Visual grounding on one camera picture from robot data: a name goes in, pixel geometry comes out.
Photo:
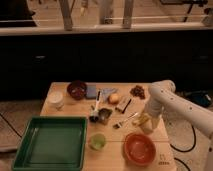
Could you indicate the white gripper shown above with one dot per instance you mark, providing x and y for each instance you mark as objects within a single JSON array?
[{"x": 154, "y": 109}]

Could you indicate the yellow banana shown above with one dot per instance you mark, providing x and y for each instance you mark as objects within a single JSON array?
[{"x": 141, "y": 120}]

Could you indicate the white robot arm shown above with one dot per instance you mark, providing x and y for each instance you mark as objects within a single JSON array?
[{"x": 162, "y": 94}]

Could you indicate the green plastic cup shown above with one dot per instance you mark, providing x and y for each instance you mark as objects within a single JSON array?
[{"x": 97, "y": 141}]

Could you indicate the white plastic cup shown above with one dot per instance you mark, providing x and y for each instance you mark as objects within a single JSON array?
[{"x": 55, "y": 99}]

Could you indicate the orange-red bowl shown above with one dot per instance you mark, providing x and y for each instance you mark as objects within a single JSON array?
[{"x": 139, "y": 149}]

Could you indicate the dark grape bunch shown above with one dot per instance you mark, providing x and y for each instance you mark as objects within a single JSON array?
[{"x": 138, "y": 91}]

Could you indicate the brown wooden block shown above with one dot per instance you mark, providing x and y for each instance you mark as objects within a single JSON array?
[{"x": 123, "y": 103}]

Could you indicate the wooden table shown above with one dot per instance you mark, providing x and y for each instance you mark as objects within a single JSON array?
[{"x": 111, "y": 157}]

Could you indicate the yellow-orange round fruit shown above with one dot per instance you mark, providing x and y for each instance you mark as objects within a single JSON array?
[{"x": 113, "y": 98}]

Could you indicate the small metal tin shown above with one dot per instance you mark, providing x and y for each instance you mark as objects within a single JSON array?
[{"x": 104, "y": 115}]

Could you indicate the light blue cloth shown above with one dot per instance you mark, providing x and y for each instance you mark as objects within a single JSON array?
[{"x": 106, "y": 92}]

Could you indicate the blue sponge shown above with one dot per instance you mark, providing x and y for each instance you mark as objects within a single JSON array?
[{"x": 91, "y": 92}]

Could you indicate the dark red bowl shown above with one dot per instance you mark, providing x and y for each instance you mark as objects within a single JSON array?
[{"x": 77, "y": 89}]

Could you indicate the green plastic tray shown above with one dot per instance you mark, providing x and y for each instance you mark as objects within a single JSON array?
[{"x": 52, "y": 144}]

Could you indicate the white-handled brush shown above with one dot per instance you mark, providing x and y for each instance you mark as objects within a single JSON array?
[{"x": 94, "y": 114}]

